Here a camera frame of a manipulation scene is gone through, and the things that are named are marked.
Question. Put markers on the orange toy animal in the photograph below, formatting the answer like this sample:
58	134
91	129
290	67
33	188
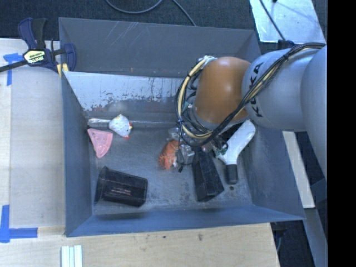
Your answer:
167	156

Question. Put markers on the black rectangular box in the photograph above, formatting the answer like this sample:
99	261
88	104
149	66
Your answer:
207	177

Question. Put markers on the white toy chicken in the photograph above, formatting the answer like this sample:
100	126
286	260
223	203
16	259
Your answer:
120	126

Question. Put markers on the black plastic cup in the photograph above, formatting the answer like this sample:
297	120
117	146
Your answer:
122	186

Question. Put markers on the pink triangular sponge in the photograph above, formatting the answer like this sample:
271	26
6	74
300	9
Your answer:
100	143

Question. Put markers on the clear plastic wrapper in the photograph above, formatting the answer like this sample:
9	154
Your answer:
98	120

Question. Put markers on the grey metal bin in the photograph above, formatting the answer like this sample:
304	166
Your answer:
139	49

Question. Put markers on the pale wood board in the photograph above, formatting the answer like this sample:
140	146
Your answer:
36	149

